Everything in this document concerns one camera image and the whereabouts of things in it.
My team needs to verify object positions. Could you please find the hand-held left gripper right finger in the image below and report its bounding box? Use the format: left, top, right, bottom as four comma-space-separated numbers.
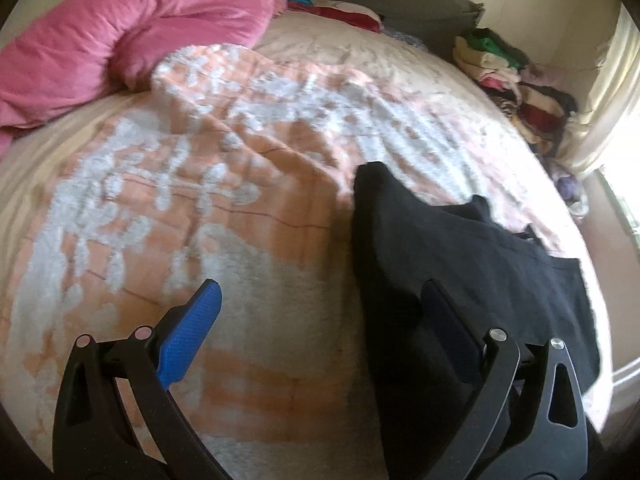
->
420, 280, 589, 480

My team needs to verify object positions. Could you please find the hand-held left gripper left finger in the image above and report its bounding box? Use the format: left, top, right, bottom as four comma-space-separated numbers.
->
51, 278, 231, 480

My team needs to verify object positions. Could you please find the black garment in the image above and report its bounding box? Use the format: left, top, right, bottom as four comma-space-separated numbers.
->
352, 161, 602, 480

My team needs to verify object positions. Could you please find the clear plastic bag of clothes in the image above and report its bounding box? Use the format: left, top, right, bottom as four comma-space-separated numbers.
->
550, 159, 592, 217

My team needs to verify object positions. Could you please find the stack of folded clothes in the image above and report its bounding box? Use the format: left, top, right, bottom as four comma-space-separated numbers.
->
452, 27, 581, 161

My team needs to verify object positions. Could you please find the peach and white fluffy blanket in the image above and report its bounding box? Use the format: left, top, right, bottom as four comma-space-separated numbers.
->
0, 44, 617, 480

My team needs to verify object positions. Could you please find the window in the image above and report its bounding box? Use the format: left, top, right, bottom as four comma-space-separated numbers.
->
597, 160, 640, 252

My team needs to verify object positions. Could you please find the cream curtain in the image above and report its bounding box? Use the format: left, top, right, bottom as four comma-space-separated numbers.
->
557, 2, 640, 177

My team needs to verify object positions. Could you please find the blue patterned cloth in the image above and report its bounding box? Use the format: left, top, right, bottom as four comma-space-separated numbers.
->
382, 27, 429, 52

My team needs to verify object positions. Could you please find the cream bed sheet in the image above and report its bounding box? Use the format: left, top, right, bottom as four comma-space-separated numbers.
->
0, 10, 551, 221

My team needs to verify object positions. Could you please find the pink quilt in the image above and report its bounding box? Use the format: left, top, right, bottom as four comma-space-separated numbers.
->
0, 0, 287, 157

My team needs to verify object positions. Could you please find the grey headboard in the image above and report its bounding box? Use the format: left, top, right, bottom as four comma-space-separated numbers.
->
320, 0, 486, 45

